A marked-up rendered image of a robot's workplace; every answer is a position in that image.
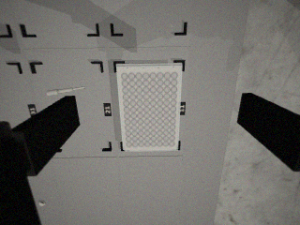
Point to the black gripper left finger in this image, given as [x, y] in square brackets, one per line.
[37, 139]

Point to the grey deck plate with bay grid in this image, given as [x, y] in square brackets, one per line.
[155, 190]

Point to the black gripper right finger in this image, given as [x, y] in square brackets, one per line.
[275, 127]

